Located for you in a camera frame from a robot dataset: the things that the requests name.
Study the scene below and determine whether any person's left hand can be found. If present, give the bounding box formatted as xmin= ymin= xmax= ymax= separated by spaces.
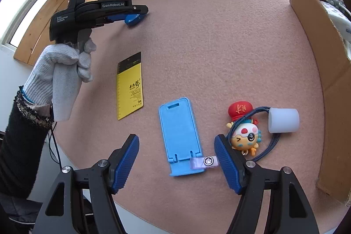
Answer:
xmin=23 ymin=38 xmax=98 ymax=105

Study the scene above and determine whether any patterned tissue pack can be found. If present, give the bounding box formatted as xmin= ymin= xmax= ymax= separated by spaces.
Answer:
xmin=321 ymin=2 xmax=351 ymax=41

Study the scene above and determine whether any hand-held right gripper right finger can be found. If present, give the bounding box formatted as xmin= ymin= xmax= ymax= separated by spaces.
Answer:
xmin=214 ymin=134 xmax=320 ymax=234

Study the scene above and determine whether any pink felt mat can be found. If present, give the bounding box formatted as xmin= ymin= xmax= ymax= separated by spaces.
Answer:
xmin=55 ymin=0 xmax=330 ymax=234

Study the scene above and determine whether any yellow black card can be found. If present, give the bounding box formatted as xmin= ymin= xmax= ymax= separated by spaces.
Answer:
xmin=116 ymin=52 xmax=144 ymax=121

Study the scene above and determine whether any clear badge clip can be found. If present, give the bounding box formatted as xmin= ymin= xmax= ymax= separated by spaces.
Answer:
xmin=190 ymin=156 xmax=220 ymax=169

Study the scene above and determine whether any pine plank board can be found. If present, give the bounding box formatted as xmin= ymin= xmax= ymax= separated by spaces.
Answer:
xmin=14 ymin=0 xmax=99 ymax=66

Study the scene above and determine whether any cartoon figure keychain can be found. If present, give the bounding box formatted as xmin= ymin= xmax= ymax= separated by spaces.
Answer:
xmin=226 ymin=102 xmax=262 ymax=156

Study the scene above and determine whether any person's left forearm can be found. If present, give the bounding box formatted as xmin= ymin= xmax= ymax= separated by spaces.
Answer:
xmin=0 ymin=86 xmax=55 ymax=199

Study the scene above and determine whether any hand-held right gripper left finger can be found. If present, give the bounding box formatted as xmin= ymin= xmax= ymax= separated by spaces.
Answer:
xmin=33 ymin=134 xmax=140 ymax=234

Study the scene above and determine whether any cartoon keychain with cords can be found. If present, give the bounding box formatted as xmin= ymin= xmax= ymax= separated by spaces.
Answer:
xmin=234 ymin=106 xmax=281 ymax=162

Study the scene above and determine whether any blue round lid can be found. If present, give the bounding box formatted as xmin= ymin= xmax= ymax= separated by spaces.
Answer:
xmin=124 ymin=13 xmax=148 ymax=28

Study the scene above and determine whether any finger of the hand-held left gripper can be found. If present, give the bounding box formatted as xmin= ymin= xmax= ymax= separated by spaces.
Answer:
xmin=106 ymin=15 xmax=129 ymax=24
xmin=93 ymin=5 xmax=150 ymax=27

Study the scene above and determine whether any white silicone cap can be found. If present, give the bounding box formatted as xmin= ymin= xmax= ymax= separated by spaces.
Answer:
xmin=268 ymin=108 xmax=299 ymax=134

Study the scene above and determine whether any blue phone stand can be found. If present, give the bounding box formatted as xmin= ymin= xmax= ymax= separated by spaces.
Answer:
xmin=158 ymin=97 xmax=206 ymax=177

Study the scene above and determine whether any cardboard box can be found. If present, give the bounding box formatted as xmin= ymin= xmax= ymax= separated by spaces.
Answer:
xmin=289 ymin=0 xmax=351 ymax=207

